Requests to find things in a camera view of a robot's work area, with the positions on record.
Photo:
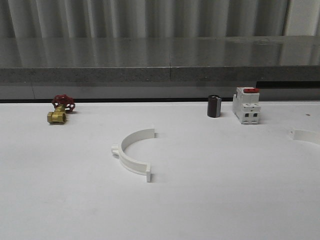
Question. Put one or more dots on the white half-ring pipe clamp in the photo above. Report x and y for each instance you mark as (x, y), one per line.
(129, 163)
(305, 135)

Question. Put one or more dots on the grey stone counter ledge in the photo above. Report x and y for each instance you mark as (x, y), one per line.
(218, 61)

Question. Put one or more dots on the brass valve red handwheel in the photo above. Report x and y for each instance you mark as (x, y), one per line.
(62, 104)

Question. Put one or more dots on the white circuit breaker red switch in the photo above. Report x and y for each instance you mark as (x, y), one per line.
(246, 106)

